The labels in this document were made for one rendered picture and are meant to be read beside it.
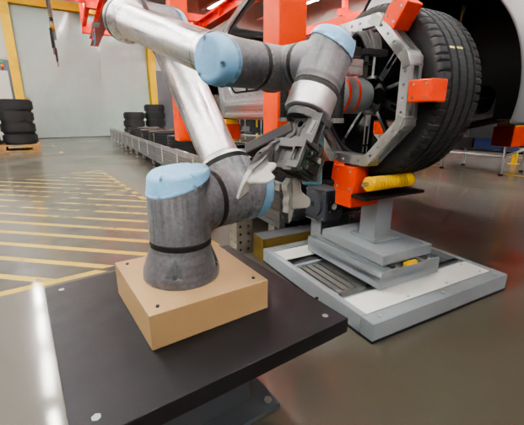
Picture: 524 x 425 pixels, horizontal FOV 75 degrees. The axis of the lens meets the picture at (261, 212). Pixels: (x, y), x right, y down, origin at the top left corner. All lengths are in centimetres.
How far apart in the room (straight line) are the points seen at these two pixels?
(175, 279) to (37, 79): 1331
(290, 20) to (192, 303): 147
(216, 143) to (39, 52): 1327
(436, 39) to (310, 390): 117
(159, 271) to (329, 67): 56
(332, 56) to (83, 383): 75
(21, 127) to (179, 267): 855
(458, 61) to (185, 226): 106
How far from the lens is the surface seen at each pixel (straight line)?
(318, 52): 69
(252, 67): 70
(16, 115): 923
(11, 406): 129
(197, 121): 100
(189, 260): 83
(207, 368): 75
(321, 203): 180
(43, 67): 1406
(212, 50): 68
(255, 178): 59
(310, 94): 65
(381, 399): 116
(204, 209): 81
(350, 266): 160
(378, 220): 163
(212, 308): 82
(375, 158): 139
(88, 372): 80
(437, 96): 127
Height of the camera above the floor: 78
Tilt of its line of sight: 16 degrees down
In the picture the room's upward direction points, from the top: straight up
